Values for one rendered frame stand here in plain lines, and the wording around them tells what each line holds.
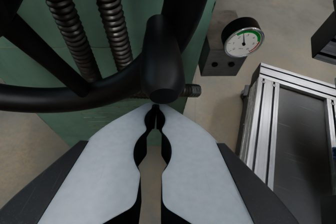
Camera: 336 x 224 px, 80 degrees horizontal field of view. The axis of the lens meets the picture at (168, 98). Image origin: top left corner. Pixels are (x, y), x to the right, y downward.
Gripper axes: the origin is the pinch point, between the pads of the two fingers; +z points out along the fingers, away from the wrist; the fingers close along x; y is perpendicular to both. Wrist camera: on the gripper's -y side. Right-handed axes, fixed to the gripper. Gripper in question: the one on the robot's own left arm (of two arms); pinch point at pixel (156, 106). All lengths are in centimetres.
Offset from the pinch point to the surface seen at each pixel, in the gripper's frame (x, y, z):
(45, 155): -47, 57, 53
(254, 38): 14.7, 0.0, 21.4
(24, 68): -28.4, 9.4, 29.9
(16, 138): -62, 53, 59
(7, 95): -14.9, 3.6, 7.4
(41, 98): -12.0, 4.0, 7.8
